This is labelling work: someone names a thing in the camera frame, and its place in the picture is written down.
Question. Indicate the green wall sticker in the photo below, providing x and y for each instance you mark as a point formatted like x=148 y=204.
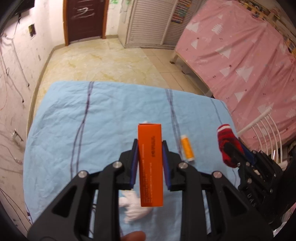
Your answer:
x=114 y=1

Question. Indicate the dark brown door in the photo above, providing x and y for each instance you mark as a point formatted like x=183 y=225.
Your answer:
x=85 y=23

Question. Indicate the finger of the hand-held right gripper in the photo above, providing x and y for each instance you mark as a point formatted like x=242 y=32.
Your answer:
x=246 y=151
x=235 y=154

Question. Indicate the white metal chair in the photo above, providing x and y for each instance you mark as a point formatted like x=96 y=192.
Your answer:
x=254 y=120

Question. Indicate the black wall television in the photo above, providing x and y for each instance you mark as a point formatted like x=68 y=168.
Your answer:
x=23 y=4

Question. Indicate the long orange box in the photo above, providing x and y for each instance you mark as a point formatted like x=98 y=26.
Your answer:
x=150 y=166

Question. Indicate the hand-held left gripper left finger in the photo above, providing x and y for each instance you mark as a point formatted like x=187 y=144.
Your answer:
x=134 y=162

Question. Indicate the red striped sock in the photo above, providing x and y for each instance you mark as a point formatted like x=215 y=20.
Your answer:
x=225 y=143

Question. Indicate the light blue striped sheet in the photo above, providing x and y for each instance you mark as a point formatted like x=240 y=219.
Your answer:
x=104 y=120

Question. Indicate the orange thread spool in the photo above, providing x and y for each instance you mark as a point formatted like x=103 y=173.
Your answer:
x=187 y=149

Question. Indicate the colourful chart poster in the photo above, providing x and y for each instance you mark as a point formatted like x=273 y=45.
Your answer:
x=181 y=11

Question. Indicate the person's left hand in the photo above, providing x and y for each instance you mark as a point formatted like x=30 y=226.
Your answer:
x=134 y=236

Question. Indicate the pink tree print curtain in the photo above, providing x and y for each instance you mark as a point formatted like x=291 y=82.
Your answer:
x=242 y=58

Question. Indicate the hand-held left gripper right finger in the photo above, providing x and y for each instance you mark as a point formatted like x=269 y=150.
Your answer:
x=165 y=164

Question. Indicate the white cloth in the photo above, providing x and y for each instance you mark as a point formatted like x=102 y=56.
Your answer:
x=136 y=210

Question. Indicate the open wall socket box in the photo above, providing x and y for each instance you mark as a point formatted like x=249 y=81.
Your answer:
x=32 y=30

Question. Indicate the white louvered wardrobe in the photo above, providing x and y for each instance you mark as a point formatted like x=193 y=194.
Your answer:
x=148 y=27

